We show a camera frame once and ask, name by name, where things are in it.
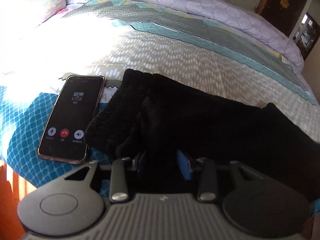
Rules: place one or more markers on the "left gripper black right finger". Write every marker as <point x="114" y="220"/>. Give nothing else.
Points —
<point x="202" y="175"/>

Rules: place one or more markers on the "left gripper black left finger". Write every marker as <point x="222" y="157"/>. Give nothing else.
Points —
<point x="118" y="192"/>

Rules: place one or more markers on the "black pants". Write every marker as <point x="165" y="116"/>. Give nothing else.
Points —
<point x="154" y="117"/>

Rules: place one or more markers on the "black smartphone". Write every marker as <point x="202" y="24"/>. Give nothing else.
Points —
<point x="75" y="107"/>

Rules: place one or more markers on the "patterned teal bed sheet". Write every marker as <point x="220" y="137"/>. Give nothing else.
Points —
<point x="105" y="37"/>

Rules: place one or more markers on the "lilac rolled duvet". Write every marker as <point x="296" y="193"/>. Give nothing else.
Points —
<point x="241" y="19"/>

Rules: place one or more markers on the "dark wooden door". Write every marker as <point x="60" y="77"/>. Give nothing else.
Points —
<point x="283" y="14"/>

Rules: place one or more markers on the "floral pastel pillow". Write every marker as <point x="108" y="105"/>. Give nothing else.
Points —
<point x="30" y="0"/>

